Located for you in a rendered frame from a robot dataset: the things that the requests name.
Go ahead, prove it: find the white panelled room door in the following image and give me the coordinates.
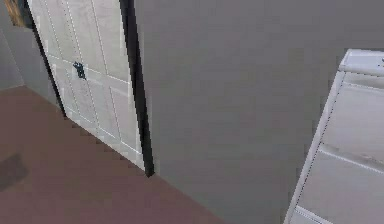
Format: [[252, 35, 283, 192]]
[[27, 0, 146, 171]]

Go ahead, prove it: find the black door handle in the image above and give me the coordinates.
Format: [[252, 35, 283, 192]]
[[72, 61, 87, 81]]

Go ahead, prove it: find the brown framed wall picture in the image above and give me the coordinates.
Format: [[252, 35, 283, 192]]
[[3, 0, 34, 29]]

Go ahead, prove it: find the white chest of drawers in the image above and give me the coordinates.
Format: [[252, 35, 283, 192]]
[[283, 48, 384, 224]]

